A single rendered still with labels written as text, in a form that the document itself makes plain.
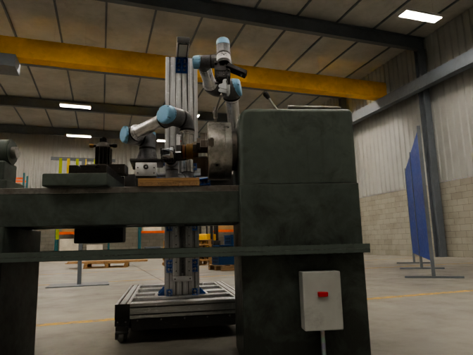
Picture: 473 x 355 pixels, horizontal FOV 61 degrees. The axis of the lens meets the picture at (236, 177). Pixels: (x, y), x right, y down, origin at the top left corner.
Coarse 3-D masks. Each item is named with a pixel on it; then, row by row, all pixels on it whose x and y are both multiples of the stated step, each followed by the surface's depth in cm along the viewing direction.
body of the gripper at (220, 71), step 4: (220, 60) 210; (224, 60) 210; (228, 60) 211; (216, 64) 213; (220, 64) 212; (224, 64) 211; (216, 68) 207; (220, 68) 208; (224, 68) 208; (228, 68) 209; (216, 72) 208; (220, 72) 207; (224, 72) 207; (216, 76) 207; (220, 76) 206; (224, 76) 207; (216, 80) 209; (220, 80) 210; (216, 84) 212
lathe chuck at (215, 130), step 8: (208, 128) 208; (216, 128) 209; (224, 128) 209; (208, 136) 205; (216, 136) 205; (224, 136) 206; (216, 144) 204; (224, 144) 204; (208, 152) 204; (216, 152) 204; (224, 152) 204; (208, 160) 205; (216, 160) 205; (224, 160) 205; (208, 168) 207; (216, 168) 207; (224, 168) 208; (208, 176) 212; (216, 176) 212; (224, 176) 213
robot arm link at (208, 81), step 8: (200, 56) 224; (208, 56) 224; (200, 64) 225; (208, 64) 224; (200, 72) 235; (208, 72) 234; (208, 80) 244; (208, 88) 256; (216, 88) 259; (216, 96) 267
